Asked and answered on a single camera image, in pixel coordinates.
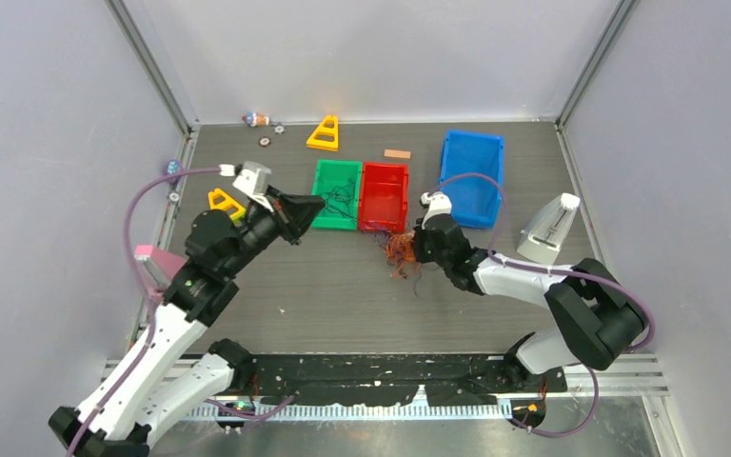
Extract purple toy tile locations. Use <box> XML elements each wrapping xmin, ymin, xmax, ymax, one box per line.
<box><xmin>164</xmin><ymin>159</ymin><xmax>183</xmax><ymax>176</ymax></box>

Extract white grey stand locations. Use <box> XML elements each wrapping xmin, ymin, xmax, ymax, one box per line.
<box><xmin>517</xmin><ymin>193</ymin><xmax>582</xmax><ymax>265</ymax></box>

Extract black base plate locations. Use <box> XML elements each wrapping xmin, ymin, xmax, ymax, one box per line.
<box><xmin>225</xmin><ymin>354</ymin><xmax>567</xmax><ymax>407</ymax></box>

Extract wooden block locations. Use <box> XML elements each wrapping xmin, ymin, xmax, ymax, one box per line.
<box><xmin>384</xmin><ymin>149</ymin><xmax>411</xmax><ymax>160</ymax></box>

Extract yellow triangle block near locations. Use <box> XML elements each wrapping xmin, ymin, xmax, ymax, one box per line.
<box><xmin>207</xmin><ymin>188</ymin><xmax>247</xmax><ymax>223</ymax></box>

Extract orange cable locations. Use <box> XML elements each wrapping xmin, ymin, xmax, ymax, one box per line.
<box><xmin>384</xmin><ymin>229</ymin><xmax>423</xmax><ymax>280</ymax></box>

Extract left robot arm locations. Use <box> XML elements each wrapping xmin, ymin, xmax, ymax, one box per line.
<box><xmin>49</xmin><ymin>187</ymin><xmax>325</xmax><ymax>456</ymax></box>

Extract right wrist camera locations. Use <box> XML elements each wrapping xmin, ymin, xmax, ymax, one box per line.
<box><xmin>420</xmin><ymin>190</ymin><xmax>452</xmax><ymax>229</ymax></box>

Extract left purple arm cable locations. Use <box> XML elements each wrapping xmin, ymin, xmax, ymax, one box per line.
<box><xmin>66</xmin><ymin>165</ymin><xmax>237</xmax><ymax>457</ymax></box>

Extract clown figurine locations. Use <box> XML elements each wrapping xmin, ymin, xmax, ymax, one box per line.
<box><xmin>241</xmin><ymin>111</ymin><xmax>271</xmax><ymax>128</ymax></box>

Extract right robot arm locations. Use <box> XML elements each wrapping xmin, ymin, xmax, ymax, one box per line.
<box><xmin>413</xmin><ymin>214</ymin><xmax>654</xmax><ymax>391</ymax></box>

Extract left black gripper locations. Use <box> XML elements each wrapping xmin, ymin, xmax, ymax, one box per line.
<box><xmin>223</xmin><ymin>184</ymin><xmax>324</xmax><ymax>276</ymax></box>

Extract blue plastic bin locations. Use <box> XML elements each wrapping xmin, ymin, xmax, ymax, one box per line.
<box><xmin>439</xmin><ymin>129</ymin><xmax>505</xmax><ymax>229</ymax></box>

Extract red plastic bin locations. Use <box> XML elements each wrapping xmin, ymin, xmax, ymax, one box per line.
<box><xmin>358</xmin><ymin>162</ymin><xmax>409</xmax><ymax>233</ymax></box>

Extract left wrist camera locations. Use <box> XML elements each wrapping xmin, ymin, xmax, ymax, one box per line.
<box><xmin>219</xmin><ymin>161</ymin><xmax>274</xmax><ymax>213</ymax></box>

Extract pink stand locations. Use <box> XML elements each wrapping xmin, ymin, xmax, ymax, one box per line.
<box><xmin>134</xmin><ymin>245</ymin><xmax>187</xmax><ymax>302</ymax></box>

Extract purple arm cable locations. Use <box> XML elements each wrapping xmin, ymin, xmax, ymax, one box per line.
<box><xmin>431</xmin><ymin>172</ymin><xmax>657</xmax><ymax>440</ymax></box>
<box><xmin>66</xmin><ymin>165</ymin><xmax>237</xmax><ymax>457</ymax></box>

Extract green plastic bin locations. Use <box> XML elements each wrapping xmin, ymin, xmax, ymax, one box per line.
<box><xmin>311</xmin><ymin>159</ymin><xmax>363</xmax><ymax>231</ymax></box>

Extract yellow triangle block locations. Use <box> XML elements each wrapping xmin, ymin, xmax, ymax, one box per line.
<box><xmin>207</xmin><ymin>188</ymin><xmax>247</xmax><ymax>223</ymax></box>
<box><xmin>306</xmin><ymin>115</ymin><xmax>340</xmax><ymax>152</ymax></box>

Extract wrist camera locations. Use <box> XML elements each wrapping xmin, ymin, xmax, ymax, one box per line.
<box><xmin>420</xmin><ymin>190</ymin><xmax>452</xmax><ymax>229</ymax></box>
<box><xmin>219</xmin><ymin>161</ymin><xmax>274</xmax><ymax>213</ymax></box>

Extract yellow triangle block far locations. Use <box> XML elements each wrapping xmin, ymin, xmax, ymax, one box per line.
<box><xmin>306</xmin><ymin>115</ymin><xmax>340</xmax><ymax>152</ymax></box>

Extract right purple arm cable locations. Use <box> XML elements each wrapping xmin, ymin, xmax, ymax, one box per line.
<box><xmin>431</xmin><ymin>172</ymin><xmax>657</xmax><ymax>440</ymax></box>

